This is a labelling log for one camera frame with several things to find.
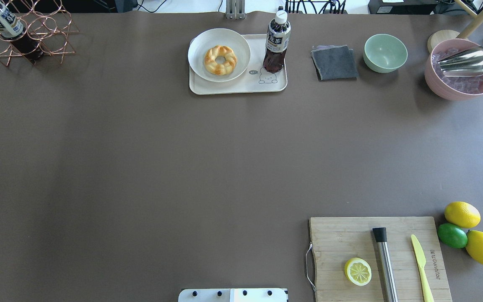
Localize white round plate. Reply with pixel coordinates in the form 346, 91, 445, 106
188, 28, 251, 82

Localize upright dark tea bottle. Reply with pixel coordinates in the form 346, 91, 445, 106
263, 6, 291, 74

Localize tea bottle in rack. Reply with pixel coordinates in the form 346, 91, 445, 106
0, 0, 44, 62

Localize grey folded cloth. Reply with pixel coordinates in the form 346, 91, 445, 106
311, 45, 358, 81

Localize upper yellow lemon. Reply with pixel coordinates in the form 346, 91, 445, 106
444, 201, 481, 228

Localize black cables bundle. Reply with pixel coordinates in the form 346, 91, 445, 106
284, 0, 347, 15

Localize yellow plastic knife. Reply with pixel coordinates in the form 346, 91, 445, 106
410, 234, 435, 302

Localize mint green bowl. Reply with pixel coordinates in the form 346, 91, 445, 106
364, 33, 408, 74

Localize cream rabbit serving tray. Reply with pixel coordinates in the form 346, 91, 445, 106
189, 34, 288, 94

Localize pink ice bowl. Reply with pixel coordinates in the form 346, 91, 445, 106
424, 39, 483, 101

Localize green lime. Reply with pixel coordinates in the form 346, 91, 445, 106
437, 222, 468, 249

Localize wooden stand legs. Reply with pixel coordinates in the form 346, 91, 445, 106
455, 0, 483, 39

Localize half lemon slice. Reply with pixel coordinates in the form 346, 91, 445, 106
344, 257, 372, 286

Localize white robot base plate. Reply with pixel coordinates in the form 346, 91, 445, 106
178, 287, 289, 302

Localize twisted glazed donut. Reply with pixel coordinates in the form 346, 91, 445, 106
204, 45, 238, 76

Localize steel muddler black tip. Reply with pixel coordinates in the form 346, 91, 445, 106
372, 227, 399, 302

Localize wooden cutting board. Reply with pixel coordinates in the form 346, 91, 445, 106
310, 216, 452, 302

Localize metal camera post mount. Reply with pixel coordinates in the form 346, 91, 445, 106
225, 0, 246, 20

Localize copper wire bottle rack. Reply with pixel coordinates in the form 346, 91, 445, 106
0, 0, 81, 67

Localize metal ice scoop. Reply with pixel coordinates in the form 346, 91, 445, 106
438, 46, 483, 77

